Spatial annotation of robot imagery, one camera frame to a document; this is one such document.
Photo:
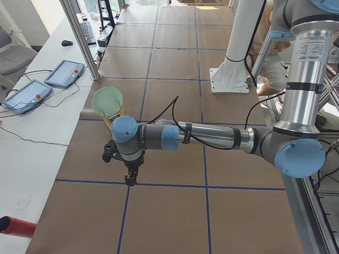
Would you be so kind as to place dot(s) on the black keyboard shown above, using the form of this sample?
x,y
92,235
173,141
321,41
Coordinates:
x,y
88,32

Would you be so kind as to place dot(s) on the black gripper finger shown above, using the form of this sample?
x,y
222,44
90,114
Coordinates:
x,y
134,176
128,179

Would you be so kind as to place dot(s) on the brown paper table cover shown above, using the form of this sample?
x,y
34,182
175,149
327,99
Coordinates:
x,y
195,199

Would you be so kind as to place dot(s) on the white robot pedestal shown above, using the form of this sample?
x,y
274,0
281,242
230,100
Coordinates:
x,y
230,76

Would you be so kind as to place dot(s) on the wooden dish rack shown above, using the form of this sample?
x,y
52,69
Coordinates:
x,y
109,120

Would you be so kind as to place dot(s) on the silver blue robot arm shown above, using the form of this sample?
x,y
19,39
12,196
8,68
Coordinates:
x,y
292,144

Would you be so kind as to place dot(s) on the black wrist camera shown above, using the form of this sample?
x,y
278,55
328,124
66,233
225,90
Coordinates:
x,y
110,152

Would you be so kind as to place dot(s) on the blue teach pendant far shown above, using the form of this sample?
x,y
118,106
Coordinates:
x,y
65,74

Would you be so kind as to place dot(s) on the light green plate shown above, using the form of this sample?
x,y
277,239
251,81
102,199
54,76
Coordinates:
x,y
107,101

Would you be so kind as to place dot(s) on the aluminium frame post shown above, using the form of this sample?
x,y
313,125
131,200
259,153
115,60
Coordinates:
x,y
75,26

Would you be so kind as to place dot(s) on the black computer mouse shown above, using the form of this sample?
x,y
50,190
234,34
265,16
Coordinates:
x,y
66,43

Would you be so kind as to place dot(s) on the person in beige clothes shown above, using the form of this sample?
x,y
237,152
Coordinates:
x,y
272,68

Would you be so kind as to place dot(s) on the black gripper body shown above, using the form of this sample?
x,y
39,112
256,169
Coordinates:
x,y
132,165

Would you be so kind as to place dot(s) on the blue teach pendant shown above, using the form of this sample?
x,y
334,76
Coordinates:
x,y
28,96
65,74

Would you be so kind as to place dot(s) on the grey office chair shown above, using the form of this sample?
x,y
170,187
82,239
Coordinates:
x,y
14,59

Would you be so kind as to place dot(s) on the red cylinder tube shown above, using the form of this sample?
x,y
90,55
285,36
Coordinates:
x,y
17,227

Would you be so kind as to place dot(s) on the blue teach pendant near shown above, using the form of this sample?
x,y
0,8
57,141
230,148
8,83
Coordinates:
x,y
28,96

